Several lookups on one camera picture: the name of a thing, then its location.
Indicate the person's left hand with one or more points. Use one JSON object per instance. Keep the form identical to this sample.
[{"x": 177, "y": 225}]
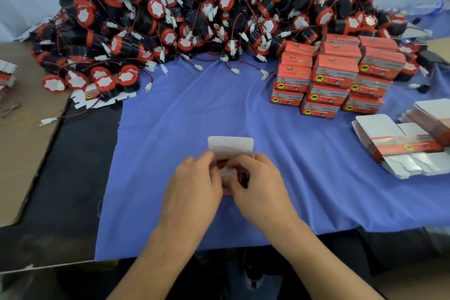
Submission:
[{"x": 190, "y": 198}]

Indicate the person's right hand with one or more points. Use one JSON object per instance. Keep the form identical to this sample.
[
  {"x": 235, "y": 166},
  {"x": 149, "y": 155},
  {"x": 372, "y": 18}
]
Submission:
[{"x": 264, "y": 194}]

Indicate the single red black buzzer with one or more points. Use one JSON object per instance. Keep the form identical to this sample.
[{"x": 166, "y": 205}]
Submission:
[{"x": 241, "y": 173}]

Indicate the orange white paper box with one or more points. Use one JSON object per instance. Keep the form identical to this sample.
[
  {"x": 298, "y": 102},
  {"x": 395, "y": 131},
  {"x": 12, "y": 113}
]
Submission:
[
  {"x": 297, "y": 59},
  {"x": 382, "y": 62},
  {"x": 363, "y": 103},
  {"x": 294, "y": 78},
  {"x": 380, "y": 42},
  {"x": 230, "y": 145},
  {"x": 371, "y": 85},
  {"x": 320, "y": 109},
  {"x": 287, "y": 99},
  {"x": 301, "y": 48},
  {"x": 328, "y": 94},
  {"x": 342, "y": 44},
  {"x": 336, "y": 70}
]

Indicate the stack of paper boxes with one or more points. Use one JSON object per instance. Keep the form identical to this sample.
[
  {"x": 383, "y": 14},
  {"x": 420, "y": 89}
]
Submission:
[
  {"x": 7, "y": 75},
  {"x": 397, "y": 138}
]

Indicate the pile of black red buzzers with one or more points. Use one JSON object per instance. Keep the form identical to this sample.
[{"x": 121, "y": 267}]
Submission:
[{"x": 211, "y": 1}]

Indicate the person's left forearm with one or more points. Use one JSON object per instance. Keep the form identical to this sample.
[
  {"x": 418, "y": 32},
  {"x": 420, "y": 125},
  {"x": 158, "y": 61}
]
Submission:
[{"x": 158, "y": 272}]

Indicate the person's right forearm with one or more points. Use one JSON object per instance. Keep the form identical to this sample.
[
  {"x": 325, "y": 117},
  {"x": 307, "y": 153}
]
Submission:
[{"x": 323, "y": 264}]

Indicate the blue cloth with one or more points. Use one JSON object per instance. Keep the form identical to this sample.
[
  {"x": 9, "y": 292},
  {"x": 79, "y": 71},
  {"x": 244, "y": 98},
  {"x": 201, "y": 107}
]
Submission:
[{"x": 162, "y": 127}]

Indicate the brown cardboard sheet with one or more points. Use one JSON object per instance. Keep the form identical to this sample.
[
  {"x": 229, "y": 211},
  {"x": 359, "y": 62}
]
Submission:
[
  {"x": 440, "y": 49},
  {"x": 24, "y": 148}
]

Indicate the rubber band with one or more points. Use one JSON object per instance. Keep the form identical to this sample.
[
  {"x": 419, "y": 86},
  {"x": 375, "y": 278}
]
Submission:
[{"x": 10, "y": 108}]

